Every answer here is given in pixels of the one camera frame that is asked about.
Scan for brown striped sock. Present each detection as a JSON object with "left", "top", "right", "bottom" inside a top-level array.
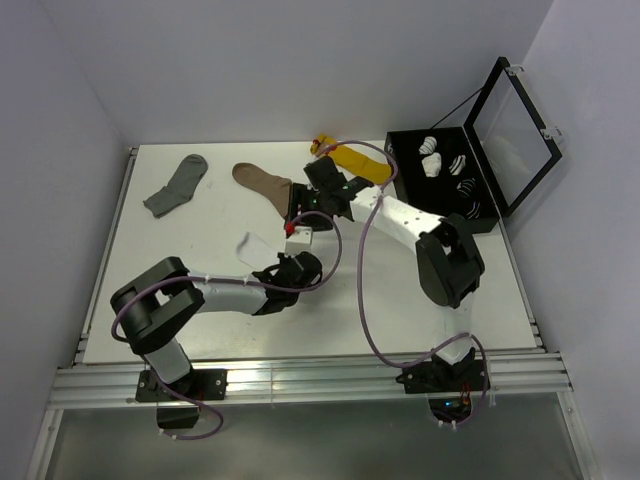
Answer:
[{"left": 232, "top": 162, "right": 293, "bottom": 219}]

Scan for white sock black stripes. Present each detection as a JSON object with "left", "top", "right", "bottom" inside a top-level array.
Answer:
[{"left": 235, "top": 232, "right": 278, "bottom": 271}]

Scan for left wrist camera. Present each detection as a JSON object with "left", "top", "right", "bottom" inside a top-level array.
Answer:
[{"left": 284, "top": 224, "right": 313, "bottom": 256}]

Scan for white rolled sock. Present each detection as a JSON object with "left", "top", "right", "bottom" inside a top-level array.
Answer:
[{"left": 418, "top": 136, "right": 438, "bottom": 156}]

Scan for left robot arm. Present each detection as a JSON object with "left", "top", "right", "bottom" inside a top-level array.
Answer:
[{"left": 110, "top": 252, "right": 322, "bottom": 399}]

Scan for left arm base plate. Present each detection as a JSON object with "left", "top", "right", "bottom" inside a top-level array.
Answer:
[{"left": 135, "top": 369, "right": 227, "bottom": 403}]

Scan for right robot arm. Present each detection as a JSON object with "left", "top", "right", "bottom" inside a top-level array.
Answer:
[{"left": 287, "top": 156, "right": 485, "bottom": 390}]

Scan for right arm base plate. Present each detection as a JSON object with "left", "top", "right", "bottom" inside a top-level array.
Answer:
[{"left": 395, "top": 359, "right": 491, "bottom": 394}]

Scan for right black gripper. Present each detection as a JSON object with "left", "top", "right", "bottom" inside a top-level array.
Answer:
[{"left": 285, "top": 183, "right": 335, "bottom": 233}]

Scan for black storage box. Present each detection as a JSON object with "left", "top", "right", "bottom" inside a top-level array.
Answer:
[{"left": 385, "top": 127, "right": 498, "bottom": 234}]

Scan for aluminium frame rail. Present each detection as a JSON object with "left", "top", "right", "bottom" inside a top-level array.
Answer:
[{"left": 47, "top": 352, "right": 573, "bottom": 410}]

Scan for dark striped rolled sock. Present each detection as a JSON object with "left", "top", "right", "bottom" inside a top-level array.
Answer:
[{"left": 456, "top": 178, "right": 477, "bottom": 200}]

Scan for box lid with glass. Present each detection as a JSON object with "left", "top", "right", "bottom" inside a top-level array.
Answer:
[{"left": 463, "top": 56, "right": 562, "bottom": 217}]

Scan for striped rolled sock upper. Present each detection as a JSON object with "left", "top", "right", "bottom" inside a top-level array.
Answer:
[{"left": 449, "top": 155, "right": 466, "bottom": 176}]

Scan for yellow sock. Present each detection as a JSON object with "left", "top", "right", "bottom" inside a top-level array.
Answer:
[{"left": 310, "top": 134, "right": 392, "bottom": 185}]

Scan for dark rolled sock lower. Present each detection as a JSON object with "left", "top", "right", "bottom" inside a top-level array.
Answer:
[{"left": 466, "top": 200, "right": 482, "bottom": 219}]

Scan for grey sock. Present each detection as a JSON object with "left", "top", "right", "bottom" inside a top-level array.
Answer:
[{"left": 143, "top": 154, "right": 208, "bottom": 219}]

